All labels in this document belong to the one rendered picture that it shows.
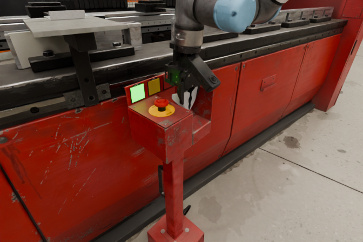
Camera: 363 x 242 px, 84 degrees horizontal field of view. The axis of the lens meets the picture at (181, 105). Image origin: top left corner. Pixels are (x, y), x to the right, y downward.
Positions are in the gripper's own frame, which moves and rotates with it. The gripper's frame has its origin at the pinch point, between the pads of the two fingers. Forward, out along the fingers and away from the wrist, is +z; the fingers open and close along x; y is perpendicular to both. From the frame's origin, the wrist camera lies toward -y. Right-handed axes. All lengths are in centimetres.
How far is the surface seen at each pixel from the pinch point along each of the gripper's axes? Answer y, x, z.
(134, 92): 10.0, 12.5, -7.0
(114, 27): 9.0, 17.1, -24.9
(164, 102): 0.4, 9.8, -6.8
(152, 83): 10.0, 5.7, -7.3
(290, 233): -43, -39, 71
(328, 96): -28, -190, 55
